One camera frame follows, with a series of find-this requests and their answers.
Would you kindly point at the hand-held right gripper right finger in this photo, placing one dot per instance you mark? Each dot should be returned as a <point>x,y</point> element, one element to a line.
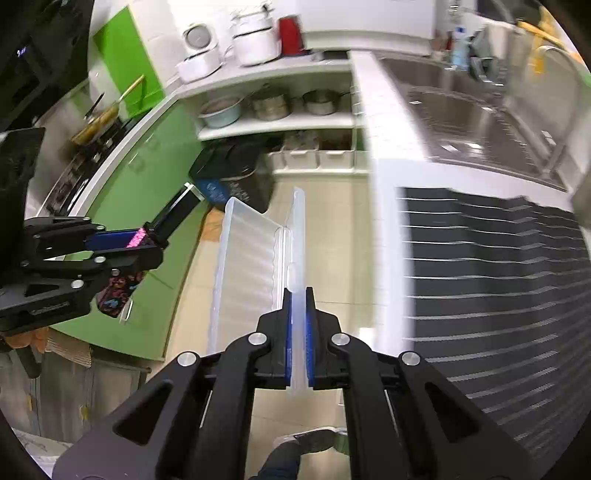
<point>310,341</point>

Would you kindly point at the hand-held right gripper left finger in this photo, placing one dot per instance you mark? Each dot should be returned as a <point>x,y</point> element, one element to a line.
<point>288,341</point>

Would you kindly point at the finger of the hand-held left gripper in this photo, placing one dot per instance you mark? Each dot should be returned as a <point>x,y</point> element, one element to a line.
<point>111,239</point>
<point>124,261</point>

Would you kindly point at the colourful printed wrapper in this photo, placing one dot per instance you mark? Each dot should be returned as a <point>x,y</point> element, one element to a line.
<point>115,293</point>

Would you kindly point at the clear plastic container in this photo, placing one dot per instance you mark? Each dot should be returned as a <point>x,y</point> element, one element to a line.
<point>249,258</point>

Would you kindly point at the black trash bin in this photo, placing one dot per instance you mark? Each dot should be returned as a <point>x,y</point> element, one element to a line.
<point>231,166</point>

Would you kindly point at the person's left hand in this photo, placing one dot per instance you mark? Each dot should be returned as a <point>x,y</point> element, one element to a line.
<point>27,340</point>

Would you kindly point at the gas stove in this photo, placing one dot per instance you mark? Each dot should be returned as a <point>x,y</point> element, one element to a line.
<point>74,180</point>

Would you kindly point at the green kitchen cabinet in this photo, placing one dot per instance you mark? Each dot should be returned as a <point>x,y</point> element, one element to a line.
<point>138,184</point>

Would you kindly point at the brown cardboard piece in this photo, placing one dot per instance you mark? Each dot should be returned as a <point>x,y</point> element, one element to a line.
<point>213,226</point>

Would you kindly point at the person's grey shoe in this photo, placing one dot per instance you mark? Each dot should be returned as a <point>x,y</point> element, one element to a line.
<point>314,441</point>

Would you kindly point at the frying pan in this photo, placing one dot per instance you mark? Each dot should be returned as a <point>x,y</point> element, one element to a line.
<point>97,122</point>

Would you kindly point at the person's leg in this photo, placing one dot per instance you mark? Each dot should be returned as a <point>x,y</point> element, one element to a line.
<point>277,464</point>

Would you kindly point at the black range hood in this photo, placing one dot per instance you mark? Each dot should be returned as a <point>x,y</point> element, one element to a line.
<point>41,46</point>

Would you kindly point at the light blue pot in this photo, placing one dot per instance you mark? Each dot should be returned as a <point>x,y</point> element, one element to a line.
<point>221,113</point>

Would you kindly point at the black striped mat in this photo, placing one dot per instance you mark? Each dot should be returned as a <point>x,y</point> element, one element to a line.
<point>485,295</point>

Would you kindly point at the white storage bin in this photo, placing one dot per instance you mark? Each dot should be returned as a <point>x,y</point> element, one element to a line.
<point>295,159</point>
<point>337,159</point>

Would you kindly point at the white rice cooker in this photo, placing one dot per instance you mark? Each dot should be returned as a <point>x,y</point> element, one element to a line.
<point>198,60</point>

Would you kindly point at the white shelf unit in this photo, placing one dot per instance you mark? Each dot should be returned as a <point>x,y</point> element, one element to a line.
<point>277,124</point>

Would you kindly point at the steel pot with lid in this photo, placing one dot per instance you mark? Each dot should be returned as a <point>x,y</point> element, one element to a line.
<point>270,104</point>

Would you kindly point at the white printed cloth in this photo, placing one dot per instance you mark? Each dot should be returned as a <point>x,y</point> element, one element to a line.
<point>41,454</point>

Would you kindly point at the white lidded pot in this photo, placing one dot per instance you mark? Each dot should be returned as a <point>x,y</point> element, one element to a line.
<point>251,44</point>

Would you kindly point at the stainless steel sink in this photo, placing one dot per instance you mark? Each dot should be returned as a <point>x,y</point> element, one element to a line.
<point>461,120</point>

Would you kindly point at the red kettle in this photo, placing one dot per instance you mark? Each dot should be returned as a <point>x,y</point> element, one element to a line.
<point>292,37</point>

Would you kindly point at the tall chrome faucet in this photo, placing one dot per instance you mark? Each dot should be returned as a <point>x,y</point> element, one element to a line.
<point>558,159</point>

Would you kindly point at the white kitchen appliance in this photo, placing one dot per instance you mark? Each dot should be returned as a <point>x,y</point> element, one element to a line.
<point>369,23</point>

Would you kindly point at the blue dish soap bottle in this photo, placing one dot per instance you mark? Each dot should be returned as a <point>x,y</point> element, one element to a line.
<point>459,48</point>

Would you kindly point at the yellow cloth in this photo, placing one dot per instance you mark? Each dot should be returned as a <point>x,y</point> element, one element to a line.
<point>542,46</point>

